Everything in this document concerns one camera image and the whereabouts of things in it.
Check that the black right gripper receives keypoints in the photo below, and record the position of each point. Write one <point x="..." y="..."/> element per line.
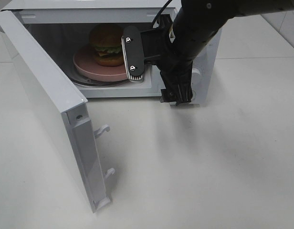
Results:
<point x="167" y="47"/>

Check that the round door release button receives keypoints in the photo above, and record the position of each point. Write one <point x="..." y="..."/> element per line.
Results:
<point x="193" y="95"/>

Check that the white timer knob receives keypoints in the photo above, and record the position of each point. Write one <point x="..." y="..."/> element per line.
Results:
<point x="196" y="76"/>

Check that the burger with lettuce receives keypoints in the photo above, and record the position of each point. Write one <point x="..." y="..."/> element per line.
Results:
<point x="105" y="39"/>

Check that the pink round plate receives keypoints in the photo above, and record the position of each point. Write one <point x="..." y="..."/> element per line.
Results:
<point x="87" y="66"/>

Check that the white microwave door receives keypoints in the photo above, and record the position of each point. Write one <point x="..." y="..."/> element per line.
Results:
<point x="61" y="109"/>

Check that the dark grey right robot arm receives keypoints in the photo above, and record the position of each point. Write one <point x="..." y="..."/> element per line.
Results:
<point x="208" y="16"/>

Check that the white adjacent table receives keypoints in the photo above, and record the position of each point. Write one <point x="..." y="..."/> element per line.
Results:
<point x="261" y="36"/>

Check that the glass turntable plate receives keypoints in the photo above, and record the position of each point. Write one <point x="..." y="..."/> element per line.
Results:
<point x="79" y="79"/>

